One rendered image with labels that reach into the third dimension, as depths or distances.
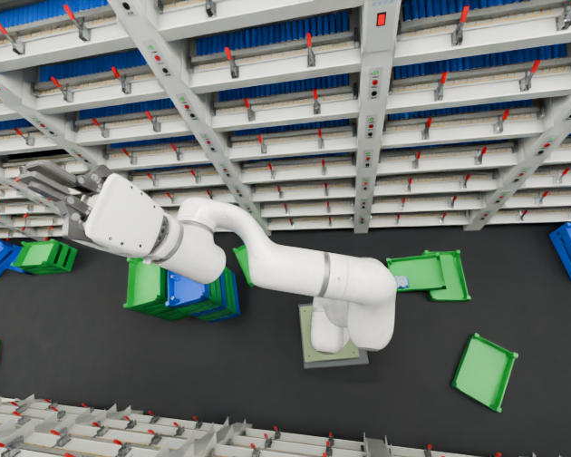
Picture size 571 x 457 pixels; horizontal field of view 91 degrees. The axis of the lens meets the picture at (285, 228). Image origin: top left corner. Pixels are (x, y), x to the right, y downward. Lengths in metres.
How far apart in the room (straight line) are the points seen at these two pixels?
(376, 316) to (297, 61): 0.83
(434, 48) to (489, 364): 1.55
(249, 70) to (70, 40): 0.59
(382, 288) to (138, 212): 0.44
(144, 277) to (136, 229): 1.45
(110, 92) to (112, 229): 0.99
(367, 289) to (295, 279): 0.14
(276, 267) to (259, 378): 1.44
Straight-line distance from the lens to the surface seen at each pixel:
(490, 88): 1.30
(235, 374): 1.95
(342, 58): 1.07
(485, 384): 1.96
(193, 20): 1.06
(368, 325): 0.66
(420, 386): 1.87
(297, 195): 1.64
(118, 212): 0.45
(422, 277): 1.91
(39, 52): 1.38
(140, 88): 1.30
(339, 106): 1.19
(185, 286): 1.63
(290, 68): 1.08
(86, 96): 1.45
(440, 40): 1.12
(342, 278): 0.53
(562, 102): 1.46
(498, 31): 1.17
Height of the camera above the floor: 1.83
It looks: 61 degrees down
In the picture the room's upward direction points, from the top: 23 degrees counter-clockwise
